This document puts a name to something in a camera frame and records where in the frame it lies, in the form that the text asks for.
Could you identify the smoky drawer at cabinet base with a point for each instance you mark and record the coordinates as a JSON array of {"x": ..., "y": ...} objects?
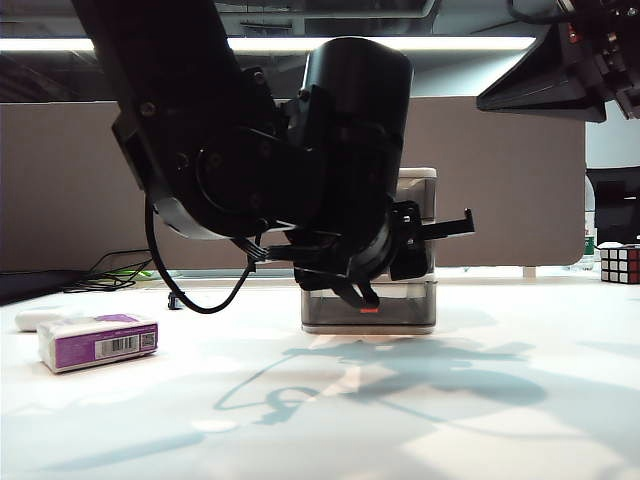
[{"x": 410, "y": 305}]

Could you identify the black monitor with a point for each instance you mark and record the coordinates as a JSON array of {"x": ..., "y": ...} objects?
[{"x": 615, "y": 200}]

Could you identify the small black clip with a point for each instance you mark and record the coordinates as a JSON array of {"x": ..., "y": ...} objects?
[{"x": 172, "y": 302}]

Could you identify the long ceiling light strip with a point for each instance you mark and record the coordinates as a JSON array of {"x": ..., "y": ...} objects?
[{"x": 280, "y": 45}]

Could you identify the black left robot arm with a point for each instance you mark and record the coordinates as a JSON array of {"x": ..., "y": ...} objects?
[{"x": 175, "y": 100}]

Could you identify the smoky drawer under cabinet lid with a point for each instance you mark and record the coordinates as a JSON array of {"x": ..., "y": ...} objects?
[{"x": 422, "y": 195}]

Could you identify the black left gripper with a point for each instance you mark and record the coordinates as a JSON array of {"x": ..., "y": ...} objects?
[{"x": 410, "y": 240}]

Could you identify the white oblong plastic case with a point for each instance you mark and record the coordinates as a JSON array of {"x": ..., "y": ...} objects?
[{"x": 30, "y": 320}]

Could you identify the smoky drawer with wavy line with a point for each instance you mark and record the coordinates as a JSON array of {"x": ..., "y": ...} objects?
[{"x": 434, "y": 255}]

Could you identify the white mini drawer cabinet frame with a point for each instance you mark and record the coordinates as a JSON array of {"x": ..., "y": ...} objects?
[{"x": 420, "y": 174}]

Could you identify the brown desk partition panel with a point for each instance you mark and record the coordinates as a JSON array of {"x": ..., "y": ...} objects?
[{"x": 50, "y": 175}]

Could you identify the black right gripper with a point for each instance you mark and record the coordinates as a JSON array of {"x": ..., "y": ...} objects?
[{"x": 600, "y": 50}]

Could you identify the purple white napkin pack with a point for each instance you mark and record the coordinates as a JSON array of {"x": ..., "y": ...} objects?
[{"x": 90, "y": 345}]

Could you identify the black rubik's cube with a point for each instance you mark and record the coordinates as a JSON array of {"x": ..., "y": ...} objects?
[{"x": 620, "y": 265}]

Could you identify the clear plastic bottle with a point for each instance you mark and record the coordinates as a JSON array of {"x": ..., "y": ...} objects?
[{"x": 590, "y": 225}]

